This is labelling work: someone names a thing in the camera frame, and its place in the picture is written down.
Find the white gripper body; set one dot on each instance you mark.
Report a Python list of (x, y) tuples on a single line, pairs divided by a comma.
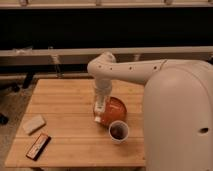
[(99, 104)]

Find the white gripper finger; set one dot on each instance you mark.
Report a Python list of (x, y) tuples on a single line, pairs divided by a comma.
[(97, 119)]

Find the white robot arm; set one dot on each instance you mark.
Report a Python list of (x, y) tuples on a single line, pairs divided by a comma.
[(177, 108)]

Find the orange ceramic bowl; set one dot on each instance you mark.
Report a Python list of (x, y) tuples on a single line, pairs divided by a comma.
[(115, 110)]

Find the white cup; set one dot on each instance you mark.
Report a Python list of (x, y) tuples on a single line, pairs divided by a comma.
[(118, 131)]

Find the wooden table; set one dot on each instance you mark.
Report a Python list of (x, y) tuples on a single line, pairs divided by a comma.
[(76, 140)]

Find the beige sponge block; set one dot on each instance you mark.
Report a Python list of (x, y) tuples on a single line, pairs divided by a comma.
[(33, 124)]

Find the dark object at left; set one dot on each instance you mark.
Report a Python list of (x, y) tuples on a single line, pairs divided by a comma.
[(3, 119)]

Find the long metal rail shelf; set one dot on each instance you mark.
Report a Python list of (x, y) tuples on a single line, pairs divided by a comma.
[(32, 57)]

